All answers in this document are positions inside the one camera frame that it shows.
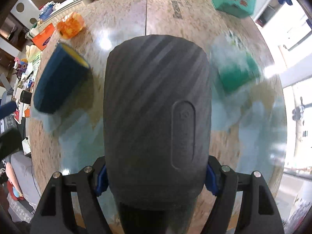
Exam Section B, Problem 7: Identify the orange plastic bag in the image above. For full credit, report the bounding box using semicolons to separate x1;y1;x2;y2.
32;23;55;51

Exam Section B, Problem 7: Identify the green plastic bottle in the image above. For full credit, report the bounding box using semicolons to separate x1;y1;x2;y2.
210;39;261;94

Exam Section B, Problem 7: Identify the orange snack packet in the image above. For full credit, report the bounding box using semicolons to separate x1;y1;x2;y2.
56;12;85;40

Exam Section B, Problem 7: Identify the black mug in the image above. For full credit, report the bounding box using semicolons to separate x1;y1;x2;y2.
19;90;32;105

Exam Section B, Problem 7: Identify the black textured cup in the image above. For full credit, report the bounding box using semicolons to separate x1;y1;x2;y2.
103;35;212;233

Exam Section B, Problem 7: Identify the dark blue cup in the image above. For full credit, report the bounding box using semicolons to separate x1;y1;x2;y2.
33;43;90;114

